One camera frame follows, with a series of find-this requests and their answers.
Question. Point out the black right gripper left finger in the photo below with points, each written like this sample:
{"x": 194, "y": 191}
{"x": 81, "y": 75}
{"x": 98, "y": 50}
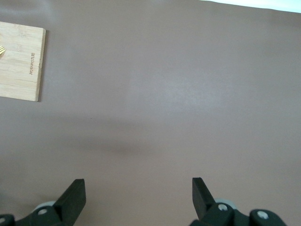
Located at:
{"x": 70, "y": 202}

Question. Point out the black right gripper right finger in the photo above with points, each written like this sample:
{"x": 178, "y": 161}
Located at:
{"x": 204, "y": 204}

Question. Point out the bamboo cutting board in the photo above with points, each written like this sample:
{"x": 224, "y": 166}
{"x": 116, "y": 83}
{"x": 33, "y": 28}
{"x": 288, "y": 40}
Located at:
{"x": 21, "y": 63}

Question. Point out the yellow plastic fork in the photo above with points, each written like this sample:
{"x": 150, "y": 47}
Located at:
{"x": 2, "y": 50}

